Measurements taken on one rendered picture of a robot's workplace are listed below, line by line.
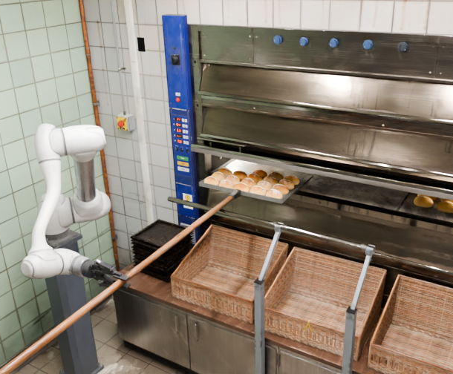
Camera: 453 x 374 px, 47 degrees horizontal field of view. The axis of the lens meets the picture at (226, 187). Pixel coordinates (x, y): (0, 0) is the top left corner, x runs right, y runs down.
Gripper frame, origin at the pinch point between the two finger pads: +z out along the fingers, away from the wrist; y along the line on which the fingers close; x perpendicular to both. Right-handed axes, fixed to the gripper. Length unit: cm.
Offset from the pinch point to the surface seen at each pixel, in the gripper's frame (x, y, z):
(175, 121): -115, -32, -51
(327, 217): -118, 12, 49
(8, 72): -57, -68, -125
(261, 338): -57, 58, 38
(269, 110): -117, -46, 12
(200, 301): -67, 58, -7
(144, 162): -117, 1, -81
